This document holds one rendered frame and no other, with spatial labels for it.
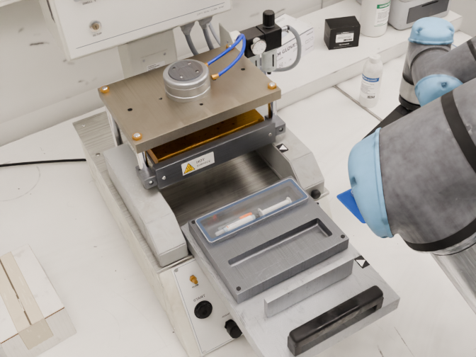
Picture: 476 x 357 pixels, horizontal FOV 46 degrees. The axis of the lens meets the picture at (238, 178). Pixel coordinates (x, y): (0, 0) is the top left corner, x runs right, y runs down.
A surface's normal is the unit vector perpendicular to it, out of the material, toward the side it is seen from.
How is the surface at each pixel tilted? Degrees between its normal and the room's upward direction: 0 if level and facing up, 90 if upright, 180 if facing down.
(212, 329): 65
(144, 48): 90
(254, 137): 90
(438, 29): 1
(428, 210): 75
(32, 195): 0
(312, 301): 0
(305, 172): 41
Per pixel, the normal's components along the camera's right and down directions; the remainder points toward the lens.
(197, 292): 0.43, 0.24
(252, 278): -0.04, -0.71
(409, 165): -0.56, 0.01
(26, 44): 0.54, 0.58
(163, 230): 0.29, -0.15
